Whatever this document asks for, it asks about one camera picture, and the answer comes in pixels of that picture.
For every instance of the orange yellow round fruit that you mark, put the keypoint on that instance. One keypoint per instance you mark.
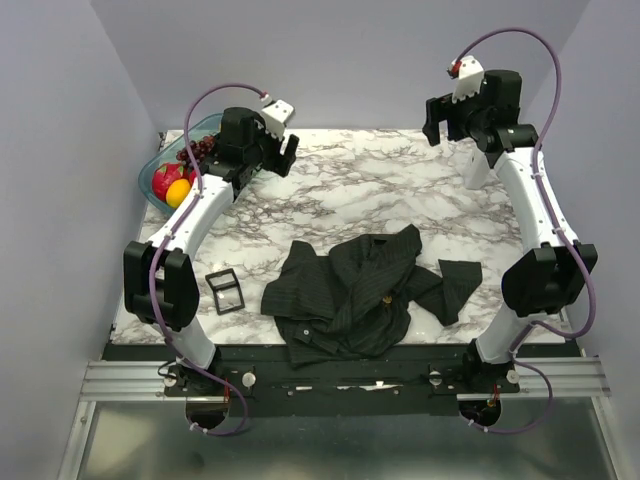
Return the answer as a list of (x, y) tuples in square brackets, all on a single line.
[(177, 193)]

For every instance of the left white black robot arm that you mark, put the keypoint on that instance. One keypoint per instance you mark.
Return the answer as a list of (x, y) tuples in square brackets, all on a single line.
[(160, 287)]

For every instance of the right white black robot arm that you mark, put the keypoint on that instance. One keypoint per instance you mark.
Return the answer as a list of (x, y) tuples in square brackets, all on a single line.
[(484, 107)]

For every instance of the black pinstriped shirt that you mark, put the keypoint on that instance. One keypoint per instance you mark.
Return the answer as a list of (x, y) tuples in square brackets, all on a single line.
[(330, 306)]

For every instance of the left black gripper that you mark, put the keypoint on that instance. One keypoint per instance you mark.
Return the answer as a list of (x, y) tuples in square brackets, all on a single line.
[(279, 163)]

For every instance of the white bottle black cap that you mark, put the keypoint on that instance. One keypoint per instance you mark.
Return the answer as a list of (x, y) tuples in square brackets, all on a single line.
[(476, 171)]

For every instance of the dark red grape bunch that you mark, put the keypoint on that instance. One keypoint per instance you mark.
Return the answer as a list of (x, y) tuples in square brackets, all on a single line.
[(200, 150)]

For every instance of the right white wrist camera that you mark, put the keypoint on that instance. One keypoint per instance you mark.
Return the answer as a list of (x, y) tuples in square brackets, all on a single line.
[(469, 75)]

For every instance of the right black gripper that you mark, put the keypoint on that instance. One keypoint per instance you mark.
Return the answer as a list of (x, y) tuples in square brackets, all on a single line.
[(443, 108)]

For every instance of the aluminium rail frame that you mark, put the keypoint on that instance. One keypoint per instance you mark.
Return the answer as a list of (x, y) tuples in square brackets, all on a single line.
[(257, 382)]

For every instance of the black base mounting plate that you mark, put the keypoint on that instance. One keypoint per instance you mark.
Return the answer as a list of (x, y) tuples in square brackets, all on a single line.
[(473, 374)]

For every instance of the pink dragon fruit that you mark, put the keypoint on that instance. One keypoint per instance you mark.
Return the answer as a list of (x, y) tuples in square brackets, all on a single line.
[(164, 176)]

